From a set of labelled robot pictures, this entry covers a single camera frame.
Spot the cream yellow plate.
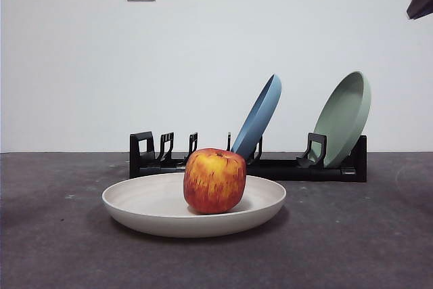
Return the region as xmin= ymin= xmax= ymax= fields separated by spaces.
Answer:
xmin=101 ymin=172 xmax=288 ymax=238

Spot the black plate rack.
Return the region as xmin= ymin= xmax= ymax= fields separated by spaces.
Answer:
xmin=129 ymin=131 xmax=368 ymax=183

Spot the blue plate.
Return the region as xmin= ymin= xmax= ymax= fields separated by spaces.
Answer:
xmin=230 ymin=73 xmax=283 ymax=164

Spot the red yellow apple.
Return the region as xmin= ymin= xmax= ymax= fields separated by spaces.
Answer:
xmin=183 ymin=148 xmax=247 ymax=215

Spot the green plate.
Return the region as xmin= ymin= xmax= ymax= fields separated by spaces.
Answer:
xmin=313 ymin=71 xmax=372 ymax=169

